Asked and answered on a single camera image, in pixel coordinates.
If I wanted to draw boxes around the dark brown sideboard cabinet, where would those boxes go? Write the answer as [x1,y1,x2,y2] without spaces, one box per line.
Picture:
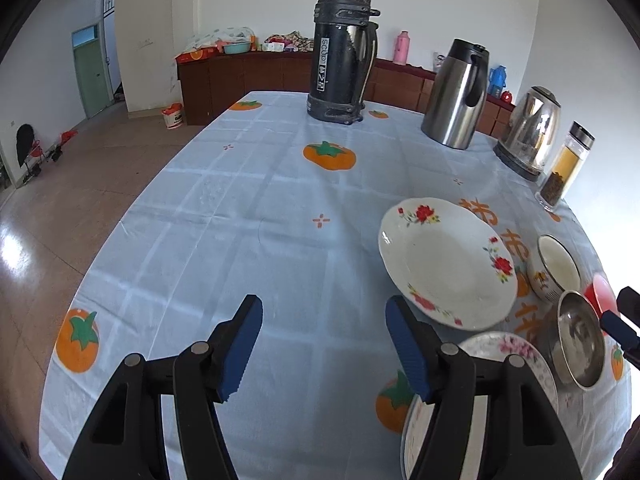
[176,49,516,139]

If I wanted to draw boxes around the white enamel bowl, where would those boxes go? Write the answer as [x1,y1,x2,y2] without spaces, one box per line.
[526,234,580,304]

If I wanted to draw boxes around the red plastic bowl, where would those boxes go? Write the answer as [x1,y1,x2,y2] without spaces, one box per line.
[584,272,620,318]

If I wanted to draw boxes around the light blue persimmon tablecloth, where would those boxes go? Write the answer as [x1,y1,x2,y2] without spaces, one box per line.
[39,92,602,479]

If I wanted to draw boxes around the pink thermos bottle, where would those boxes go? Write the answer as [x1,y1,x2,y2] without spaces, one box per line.
[393,30,410,65]

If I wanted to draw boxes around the green door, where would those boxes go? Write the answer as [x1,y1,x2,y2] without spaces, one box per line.
[72,24,113,118]

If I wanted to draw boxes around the stainless electric kettle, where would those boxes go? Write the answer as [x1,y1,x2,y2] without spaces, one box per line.
[494,86,561,182]

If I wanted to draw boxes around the black red ride-on toy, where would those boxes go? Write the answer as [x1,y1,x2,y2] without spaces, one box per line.
[16,124,78,184]

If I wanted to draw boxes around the blue thermos jug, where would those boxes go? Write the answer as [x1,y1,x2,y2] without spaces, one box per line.
[488,65,506,99]

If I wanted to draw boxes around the white red plastic bucket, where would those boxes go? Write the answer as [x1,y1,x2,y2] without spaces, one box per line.
[160,102,183,130]

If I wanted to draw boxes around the stainless steel carafe black handle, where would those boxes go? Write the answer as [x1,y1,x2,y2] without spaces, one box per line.
[421,39,489,150]

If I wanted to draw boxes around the black steel thermos flask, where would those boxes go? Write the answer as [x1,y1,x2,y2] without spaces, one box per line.
[307,0,380,125]

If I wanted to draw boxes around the pink floral rimmed plate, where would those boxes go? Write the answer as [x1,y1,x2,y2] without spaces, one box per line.
[400,330,559,479]

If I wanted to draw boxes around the white plate red roses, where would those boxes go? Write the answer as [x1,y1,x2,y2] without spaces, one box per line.
[378,197,518,332]

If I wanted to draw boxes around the glass tea bottle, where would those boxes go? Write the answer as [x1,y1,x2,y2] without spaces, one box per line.
[536,122,594,211]

